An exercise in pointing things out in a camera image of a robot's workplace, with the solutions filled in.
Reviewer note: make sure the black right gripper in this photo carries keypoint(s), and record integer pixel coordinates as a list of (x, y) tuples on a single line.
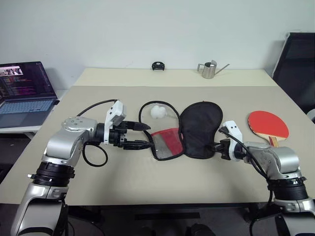
[(224, 147)]

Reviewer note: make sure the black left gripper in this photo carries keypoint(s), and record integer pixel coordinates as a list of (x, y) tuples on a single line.
[(119, 136)]

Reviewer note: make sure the black and red paddle case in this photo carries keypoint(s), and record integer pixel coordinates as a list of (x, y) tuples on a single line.
[(199, 127)]

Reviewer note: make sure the white fluffy zipper pompom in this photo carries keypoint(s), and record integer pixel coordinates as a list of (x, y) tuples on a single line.
[(157, 111)]

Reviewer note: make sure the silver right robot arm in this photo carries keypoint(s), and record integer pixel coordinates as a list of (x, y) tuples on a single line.
[(283, 157)]

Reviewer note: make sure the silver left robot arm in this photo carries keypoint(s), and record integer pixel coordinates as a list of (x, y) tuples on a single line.
[(66, 145)]

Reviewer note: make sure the red table tennis paddle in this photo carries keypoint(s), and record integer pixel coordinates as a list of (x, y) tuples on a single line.
[(267, 123)]

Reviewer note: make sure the small black clamp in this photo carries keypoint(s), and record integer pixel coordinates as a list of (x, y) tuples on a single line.
[(158, 66)]

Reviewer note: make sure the steel watering can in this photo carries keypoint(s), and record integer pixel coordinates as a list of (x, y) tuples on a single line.
[(209, 71)]

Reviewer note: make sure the dark rounded shape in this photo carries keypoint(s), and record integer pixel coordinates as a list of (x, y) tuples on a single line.
[(200, 229)]

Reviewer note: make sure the white round object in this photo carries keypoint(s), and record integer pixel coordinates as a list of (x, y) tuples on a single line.
[(311, 116)]

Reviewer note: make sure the black office chair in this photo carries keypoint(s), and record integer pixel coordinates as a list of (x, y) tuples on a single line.
[(297, 73)]

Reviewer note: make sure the open laptop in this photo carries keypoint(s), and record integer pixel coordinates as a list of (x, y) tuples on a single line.
[(24, 81)]

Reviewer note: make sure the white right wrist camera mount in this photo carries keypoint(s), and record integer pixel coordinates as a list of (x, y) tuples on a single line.
[(233, 130)]

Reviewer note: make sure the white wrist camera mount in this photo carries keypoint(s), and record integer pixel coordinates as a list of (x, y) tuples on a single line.
[(233, 130), (117, 108)]

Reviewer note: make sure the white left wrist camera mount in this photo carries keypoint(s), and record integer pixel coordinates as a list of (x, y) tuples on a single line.
[(117, 108)]

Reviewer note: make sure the black table frame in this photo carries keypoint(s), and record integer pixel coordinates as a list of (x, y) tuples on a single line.
[(167, 216)]

